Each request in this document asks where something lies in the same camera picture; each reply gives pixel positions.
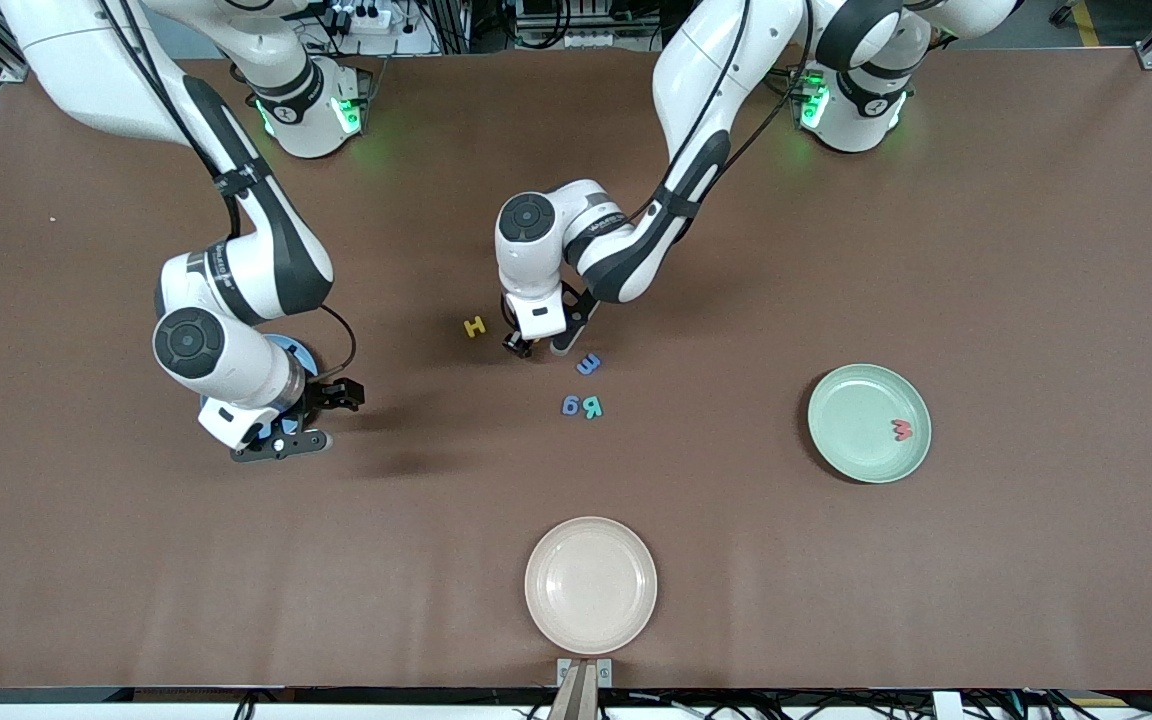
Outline black cable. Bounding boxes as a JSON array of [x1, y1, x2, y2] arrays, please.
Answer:
[[96, 0, 359, 383], [626, 0, 822, 226]]

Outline green plate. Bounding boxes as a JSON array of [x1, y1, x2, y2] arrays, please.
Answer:
[[807, 363, 933, 485]]

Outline beige plate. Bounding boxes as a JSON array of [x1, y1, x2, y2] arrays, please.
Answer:
[[524, 516, 658, 656]]

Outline white power strip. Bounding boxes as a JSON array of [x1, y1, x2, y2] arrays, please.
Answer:
[[321, 0, 399, 36]]

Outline tan metal post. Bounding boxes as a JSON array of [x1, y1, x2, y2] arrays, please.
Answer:
[[546, 663, 600, 720]]

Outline blue plate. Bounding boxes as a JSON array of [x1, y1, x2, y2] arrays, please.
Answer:
[[254, 334, 322, 441]]

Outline metal bracket plate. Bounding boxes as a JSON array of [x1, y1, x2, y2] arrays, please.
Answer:
[[556, 657, 614, 691]]

